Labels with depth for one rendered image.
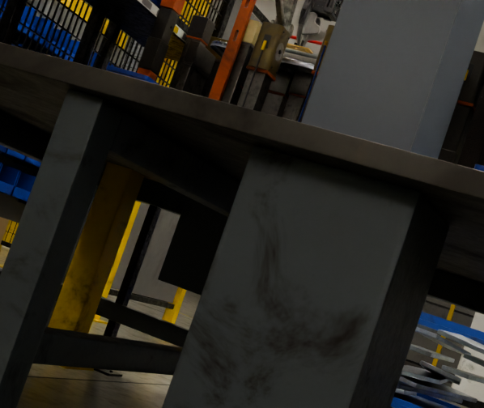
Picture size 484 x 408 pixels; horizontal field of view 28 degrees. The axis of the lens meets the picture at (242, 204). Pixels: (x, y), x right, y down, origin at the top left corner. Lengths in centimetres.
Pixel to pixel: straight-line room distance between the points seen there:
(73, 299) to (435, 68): 181
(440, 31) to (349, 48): 16
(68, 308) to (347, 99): 171
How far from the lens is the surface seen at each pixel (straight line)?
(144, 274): 543
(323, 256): 156
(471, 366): 1013
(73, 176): 172
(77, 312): 316
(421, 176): 146
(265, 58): 237
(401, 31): 168
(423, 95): 164
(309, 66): 243
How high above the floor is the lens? 43
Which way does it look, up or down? 4 degrees up
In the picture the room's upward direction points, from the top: 19 degrees clockwise
